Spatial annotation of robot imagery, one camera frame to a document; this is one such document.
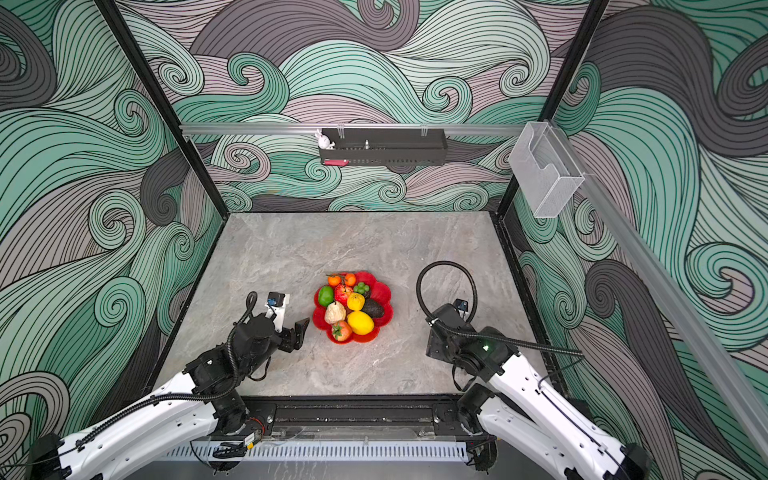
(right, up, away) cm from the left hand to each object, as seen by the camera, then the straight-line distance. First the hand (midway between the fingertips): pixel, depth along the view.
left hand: (298, 315), depth 79 cm
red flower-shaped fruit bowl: (+22, +4, +15) cm, 27 cm away
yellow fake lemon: (+16, -4, +7) cm, 18 cm away
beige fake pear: (+9, -1, +7) cm, 11 cm away
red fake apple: (+10, +4, +11) cm, 16 cm away
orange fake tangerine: (+13, +7, +15) cm, 21 cm away
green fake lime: (+5, +3, +11) cm, 13 cm away
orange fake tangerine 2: (+8, +7, +14) cm, 17 cm away
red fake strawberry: (+11, -5, +3) cm, 13 cm away
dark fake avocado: (+20, 0, +9) cm, 22 cm away
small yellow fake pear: (+15, +2, +7) cm, 17 cm away
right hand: (+38, -7, -3) cm, 38 cm away
